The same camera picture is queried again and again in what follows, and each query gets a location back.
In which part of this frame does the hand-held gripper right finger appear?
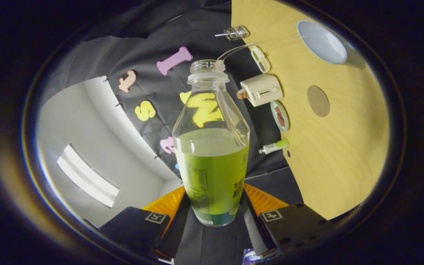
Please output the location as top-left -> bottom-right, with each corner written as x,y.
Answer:
241,183 -> 333,258

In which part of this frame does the round brown coaster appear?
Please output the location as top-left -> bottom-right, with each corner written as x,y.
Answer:
307,85 -> 331,118

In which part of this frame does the pale green plate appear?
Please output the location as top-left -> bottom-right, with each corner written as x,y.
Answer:
270,100 -> 290,133

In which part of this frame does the wooden table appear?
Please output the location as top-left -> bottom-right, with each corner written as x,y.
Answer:
230,0 -> 390,220

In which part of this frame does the small white green bottle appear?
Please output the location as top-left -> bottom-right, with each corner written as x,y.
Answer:
258,138 -> 290,155

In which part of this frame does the ceiling light panel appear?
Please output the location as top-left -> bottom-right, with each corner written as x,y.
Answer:
57,144 -> 120,208

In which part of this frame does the cream toaster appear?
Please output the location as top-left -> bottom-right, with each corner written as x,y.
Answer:
240,74 -> 283,107

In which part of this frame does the black backdrop cloth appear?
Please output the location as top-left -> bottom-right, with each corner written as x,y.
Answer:
39,0 -> 304,264

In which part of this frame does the white divided snack tray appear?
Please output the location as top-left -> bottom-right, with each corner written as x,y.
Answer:
251,46 -> 271,74

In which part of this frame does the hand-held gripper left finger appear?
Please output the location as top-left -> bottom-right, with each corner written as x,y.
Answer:
100,186 -> 191,260

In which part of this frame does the clear juice bottle green label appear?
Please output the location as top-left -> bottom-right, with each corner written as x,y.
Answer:
172,59 -> 251,227

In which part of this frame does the white cup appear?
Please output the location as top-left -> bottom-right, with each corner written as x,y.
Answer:
296,20 -> 366,70

